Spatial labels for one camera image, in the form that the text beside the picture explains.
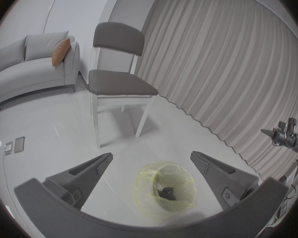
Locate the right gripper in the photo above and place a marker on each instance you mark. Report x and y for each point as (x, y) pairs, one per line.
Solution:
(277, 136)

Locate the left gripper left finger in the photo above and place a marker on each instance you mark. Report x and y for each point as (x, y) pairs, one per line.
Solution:
(82, 180)

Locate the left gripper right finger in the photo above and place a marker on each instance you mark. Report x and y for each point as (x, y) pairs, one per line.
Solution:
(226, 180)

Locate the yellow plastic bag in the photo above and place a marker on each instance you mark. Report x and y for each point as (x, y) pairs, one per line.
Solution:
(142, 194)

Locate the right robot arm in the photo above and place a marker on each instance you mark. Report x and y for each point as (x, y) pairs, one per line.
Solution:
(294, 141)

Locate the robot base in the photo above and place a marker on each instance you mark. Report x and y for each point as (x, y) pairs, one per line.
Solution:
(284, 207)

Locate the white trash bin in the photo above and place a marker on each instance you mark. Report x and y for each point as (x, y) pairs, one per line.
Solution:
(186, 182)

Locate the crumpled black plastic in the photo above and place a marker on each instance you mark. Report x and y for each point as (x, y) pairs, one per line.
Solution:
(167, 193)

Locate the white curtain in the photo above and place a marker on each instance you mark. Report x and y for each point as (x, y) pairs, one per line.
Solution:
(213, 71)

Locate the grey chair with white legs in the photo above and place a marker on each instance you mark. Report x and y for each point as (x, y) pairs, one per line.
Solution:
(121, 85)

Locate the pale grey sofa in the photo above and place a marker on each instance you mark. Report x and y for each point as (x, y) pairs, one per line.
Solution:
(27, 78)

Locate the orange cushion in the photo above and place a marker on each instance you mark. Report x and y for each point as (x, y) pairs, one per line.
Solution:
(60, 52)

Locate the grey cushion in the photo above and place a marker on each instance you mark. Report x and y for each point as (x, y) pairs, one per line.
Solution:
(11, 54)
(44, 45)

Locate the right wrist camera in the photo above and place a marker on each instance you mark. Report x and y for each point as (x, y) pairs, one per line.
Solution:
(281, 125)

